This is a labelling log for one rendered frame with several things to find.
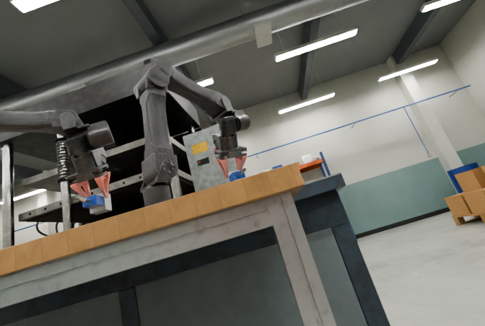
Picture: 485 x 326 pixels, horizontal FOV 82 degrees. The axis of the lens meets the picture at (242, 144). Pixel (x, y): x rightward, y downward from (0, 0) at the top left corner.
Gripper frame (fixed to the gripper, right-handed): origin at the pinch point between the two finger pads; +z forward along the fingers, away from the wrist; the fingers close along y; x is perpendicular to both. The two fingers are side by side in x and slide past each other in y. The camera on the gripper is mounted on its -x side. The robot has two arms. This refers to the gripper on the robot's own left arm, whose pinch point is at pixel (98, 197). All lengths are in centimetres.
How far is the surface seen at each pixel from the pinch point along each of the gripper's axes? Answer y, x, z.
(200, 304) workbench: -24.1, 15.9, 33.3
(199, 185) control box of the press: -14, -88, 29
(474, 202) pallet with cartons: -350, -283, 222
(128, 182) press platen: 29, -94, 15
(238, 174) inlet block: -43.5, -5.4, 7.1
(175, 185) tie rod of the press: -3, -79, 22
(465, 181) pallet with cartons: -368, -316, 204
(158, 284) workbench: -13.2, 11.4, 26.9
